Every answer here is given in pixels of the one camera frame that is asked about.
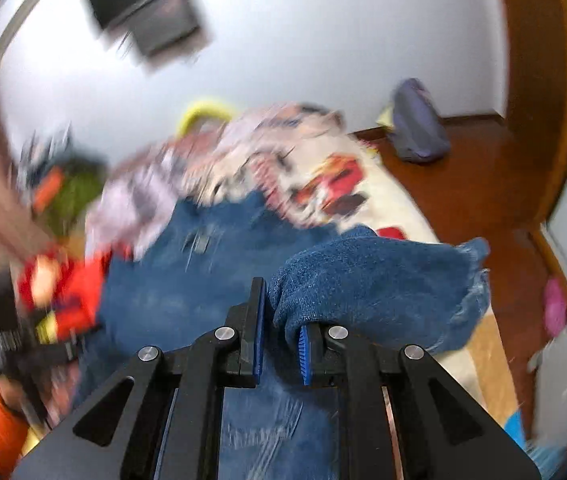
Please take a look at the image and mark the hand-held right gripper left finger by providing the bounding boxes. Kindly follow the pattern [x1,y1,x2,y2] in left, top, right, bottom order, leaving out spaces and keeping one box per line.
[13,277,267,480]

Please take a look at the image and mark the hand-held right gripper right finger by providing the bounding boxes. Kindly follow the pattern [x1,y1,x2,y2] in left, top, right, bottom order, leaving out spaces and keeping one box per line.
[297,324,540,480]

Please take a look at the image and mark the blue denim jeans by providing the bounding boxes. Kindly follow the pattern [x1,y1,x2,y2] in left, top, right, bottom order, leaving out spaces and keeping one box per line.
[70,190,491,480]

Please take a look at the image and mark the printed blanket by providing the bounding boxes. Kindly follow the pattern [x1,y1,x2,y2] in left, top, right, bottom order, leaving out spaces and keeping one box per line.
[86,102,519,426]

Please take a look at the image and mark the red plush toy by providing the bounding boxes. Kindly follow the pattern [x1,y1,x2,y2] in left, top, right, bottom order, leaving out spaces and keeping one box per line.
[17,250,116,343]

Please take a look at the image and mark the green plush toy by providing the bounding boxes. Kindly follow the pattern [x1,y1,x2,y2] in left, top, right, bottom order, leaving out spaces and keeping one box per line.
[32,159,110,233]

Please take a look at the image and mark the yellow hoop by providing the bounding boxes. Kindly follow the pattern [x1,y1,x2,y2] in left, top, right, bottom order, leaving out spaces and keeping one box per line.
[178,100,239,137]

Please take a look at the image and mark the light blue object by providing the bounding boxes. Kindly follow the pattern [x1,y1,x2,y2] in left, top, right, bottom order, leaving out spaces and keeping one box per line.
[505,410,565,467]

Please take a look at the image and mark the pink object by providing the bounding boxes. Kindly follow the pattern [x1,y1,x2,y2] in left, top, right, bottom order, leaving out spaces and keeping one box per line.
[543,277,567,339]

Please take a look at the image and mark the purple grey bag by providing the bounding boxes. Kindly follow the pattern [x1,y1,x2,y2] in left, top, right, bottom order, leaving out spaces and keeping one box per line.
[391,78,452,163]

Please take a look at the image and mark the grey cloth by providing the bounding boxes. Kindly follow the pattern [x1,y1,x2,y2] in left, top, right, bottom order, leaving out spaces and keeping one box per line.
[527,320,567,447]

